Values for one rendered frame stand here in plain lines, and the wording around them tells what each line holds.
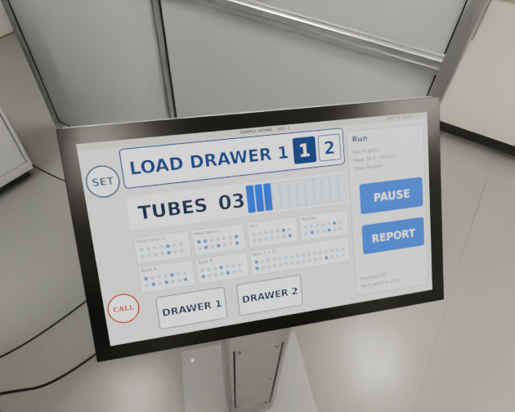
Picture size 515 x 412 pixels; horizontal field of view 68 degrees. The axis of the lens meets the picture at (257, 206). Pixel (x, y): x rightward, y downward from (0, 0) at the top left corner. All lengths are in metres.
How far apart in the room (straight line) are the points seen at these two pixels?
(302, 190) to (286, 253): 0.09
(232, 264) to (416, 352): 1.29
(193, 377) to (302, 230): 1.08
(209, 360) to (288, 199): 1.10
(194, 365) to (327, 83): 1.10
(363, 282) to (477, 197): 1.88
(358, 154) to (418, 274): 0.21
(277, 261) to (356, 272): 0.12
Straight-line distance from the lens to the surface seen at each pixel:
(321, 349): 1.63
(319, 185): 0.54
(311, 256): 0.55
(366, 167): 0.56
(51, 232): 2.09
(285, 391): 1.52
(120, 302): 0.55
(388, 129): 0.58
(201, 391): 1.52
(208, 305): 0.55
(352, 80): 1.23
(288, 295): 0.56
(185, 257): 0.53
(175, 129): 0.51
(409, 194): 0.60
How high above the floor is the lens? 1.49
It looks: 48 degrees down
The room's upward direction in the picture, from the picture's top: 3 degrees clockwise
